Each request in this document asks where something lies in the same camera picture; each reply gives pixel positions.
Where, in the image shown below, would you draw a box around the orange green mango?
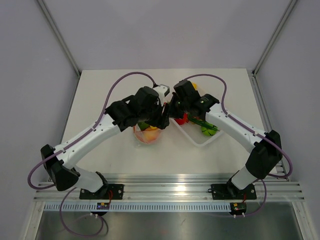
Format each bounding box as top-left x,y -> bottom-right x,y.
137,122 -> 150,131

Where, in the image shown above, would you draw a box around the clear zip bag orange zipper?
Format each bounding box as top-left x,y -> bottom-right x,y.
132,122 -> 162,146

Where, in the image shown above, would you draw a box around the peach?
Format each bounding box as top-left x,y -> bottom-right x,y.
142,129 -> 161,144

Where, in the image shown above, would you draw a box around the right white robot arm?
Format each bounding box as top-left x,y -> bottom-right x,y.
170,79 -> 283,199

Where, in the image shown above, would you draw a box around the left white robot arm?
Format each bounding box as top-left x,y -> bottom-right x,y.
40,84 -> 170,199

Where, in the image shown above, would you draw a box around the red apple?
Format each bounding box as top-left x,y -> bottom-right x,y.
174,113 -> 188,126

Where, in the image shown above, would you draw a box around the green chives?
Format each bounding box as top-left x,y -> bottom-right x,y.
187,114 -> 219,131

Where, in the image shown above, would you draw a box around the yellow bell pepper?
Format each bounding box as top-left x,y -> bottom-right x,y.
191,82 -> 198,91

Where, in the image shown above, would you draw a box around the white plastic basket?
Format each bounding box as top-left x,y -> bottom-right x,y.
170,118 -> 224,147

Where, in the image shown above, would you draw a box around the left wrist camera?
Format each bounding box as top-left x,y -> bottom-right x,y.
152,84 -> 170,98

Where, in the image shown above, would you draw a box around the aluminium rail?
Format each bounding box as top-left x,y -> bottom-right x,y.
33,173 -> 305,202

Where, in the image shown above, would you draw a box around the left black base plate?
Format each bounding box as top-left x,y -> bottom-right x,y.
79,183 -> 125,200

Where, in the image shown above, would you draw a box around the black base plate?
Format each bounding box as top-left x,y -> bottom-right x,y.
79,183 -> 125,200
207,183 -> 257,201

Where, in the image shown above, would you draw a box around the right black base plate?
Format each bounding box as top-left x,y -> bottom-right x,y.
207,183 -> 257,201

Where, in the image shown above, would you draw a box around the white slotted cable duct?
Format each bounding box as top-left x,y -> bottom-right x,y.
44,202 -> 231,213

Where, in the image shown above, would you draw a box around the right frame post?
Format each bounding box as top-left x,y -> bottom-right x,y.
252,0 -> 300,77

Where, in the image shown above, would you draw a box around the frame post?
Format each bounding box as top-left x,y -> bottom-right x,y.
35,0 -> 82,79
252,0 -> 300,77

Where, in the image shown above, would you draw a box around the left frame post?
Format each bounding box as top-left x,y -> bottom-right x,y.
35,0 -> 82,79

